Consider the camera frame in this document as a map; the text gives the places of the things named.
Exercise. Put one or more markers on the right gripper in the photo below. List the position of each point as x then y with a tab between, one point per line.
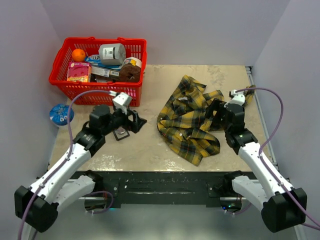
216	104

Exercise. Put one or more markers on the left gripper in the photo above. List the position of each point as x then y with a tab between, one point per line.
137	122

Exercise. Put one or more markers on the yellow plaid shirt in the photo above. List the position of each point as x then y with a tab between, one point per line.
182	123

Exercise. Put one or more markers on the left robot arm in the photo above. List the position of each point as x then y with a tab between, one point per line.
39	204

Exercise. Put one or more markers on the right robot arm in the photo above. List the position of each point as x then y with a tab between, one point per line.
280	204

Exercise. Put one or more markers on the brown chocolate donut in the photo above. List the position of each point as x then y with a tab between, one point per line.
129	73

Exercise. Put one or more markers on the red plastic shopping basket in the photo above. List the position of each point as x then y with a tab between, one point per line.
134	47

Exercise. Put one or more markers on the white paper cup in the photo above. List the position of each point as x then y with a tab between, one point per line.
132	61

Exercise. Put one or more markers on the blue white flat box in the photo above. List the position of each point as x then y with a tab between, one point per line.
97	68

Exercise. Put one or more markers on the grey cylindrical can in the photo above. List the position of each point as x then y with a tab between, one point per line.
112	54

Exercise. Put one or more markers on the pink snack box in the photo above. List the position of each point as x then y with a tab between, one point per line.
79	72

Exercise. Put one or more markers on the blue lidded plastic tub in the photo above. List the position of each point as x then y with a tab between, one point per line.
58	115

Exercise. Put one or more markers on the orange fruit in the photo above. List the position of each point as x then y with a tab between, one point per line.
78	55

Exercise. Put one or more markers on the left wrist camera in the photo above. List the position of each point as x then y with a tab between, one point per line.
121	101

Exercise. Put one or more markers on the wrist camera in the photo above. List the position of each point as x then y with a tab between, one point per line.
121	101
237	97

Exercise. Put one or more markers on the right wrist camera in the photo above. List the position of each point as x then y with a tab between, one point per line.
237	97

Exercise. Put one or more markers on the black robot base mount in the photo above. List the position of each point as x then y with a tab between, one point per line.
168	188

